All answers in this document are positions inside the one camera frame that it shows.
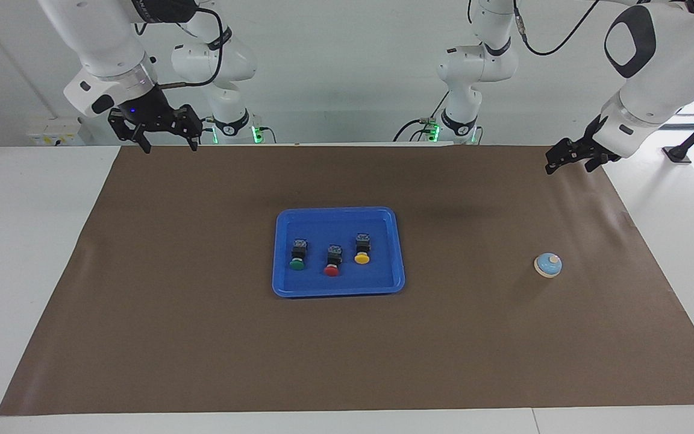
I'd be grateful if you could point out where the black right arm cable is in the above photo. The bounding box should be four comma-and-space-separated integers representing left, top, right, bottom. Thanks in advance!
135, 6, 228, 91

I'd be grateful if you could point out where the red push button switch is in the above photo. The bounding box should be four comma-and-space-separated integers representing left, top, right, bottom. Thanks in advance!
323, 244, 344, 277

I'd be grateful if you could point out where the yellow push button switch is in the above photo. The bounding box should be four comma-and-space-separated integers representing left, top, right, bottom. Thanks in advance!
354, 233, 373, 265

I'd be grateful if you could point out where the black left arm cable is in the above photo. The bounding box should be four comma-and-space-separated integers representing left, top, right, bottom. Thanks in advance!
512, 0, 601, 57

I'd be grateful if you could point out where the white power outlet box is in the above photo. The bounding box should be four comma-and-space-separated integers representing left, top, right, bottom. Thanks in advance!
27, 117, 86, 147

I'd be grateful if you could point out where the brown table mat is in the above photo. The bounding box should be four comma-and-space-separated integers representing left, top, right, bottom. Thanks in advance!
0, 145, 694, 417

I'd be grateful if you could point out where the blue plastic tray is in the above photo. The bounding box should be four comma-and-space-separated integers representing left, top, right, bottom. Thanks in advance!
272, 207, 406, 298

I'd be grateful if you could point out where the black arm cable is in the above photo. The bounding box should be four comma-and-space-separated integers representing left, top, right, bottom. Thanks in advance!
512, 0, 601, 57
135, 6, 228, 91

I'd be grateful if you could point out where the light blue desk bell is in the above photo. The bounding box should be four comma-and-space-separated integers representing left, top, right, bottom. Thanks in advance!
534, 253, 563, 278

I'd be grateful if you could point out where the green push button switch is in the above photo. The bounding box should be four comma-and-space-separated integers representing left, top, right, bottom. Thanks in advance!
289, 239, 309, 271

